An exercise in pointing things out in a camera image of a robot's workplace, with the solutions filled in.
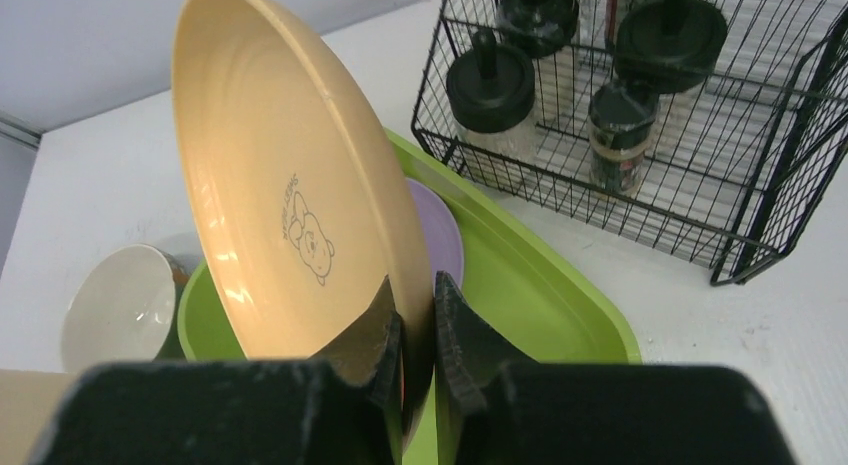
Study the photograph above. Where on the small pepper jar black cap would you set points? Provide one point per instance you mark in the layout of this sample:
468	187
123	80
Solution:
621	116

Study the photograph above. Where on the white powder shaker bottle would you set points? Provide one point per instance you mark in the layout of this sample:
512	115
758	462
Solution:
545	31

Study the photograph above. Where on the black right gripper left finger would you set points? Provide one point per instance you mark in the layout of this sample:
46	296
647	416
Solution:
341	406

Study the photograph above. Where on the black-cap shaker bottle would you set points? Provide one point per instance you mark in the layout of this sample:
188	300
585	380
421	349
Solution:
491	91

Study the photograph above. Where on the black wire basket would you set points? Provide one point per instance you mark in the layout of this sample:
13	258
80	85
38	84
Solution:
768	133

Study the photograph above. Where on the yellow plastic plate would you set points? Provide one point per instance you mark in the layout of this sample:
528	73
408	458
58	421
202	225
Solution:
300	203

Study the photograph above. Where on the green plastic tub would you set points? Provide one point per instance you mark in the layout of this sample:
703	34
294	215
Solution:
512	279

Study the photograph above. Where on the white ceramic bowl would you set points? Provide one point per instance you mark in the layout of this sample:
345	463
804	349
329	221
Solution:
125	310

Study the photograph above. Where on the purple plastic plate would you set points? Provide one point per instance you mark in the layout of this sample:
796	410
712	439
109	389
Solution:
442	234

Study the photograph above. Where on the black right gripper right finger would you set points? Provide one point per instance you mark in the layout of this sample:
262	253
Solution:
496	405

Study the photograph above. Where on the beige plastic bin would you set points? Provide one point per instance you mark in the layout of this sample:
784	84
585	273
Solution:
28	399

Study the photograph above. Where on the speckled seasoning shaker bottle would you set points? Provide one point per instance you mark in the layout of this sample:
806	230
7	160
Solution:
671	47

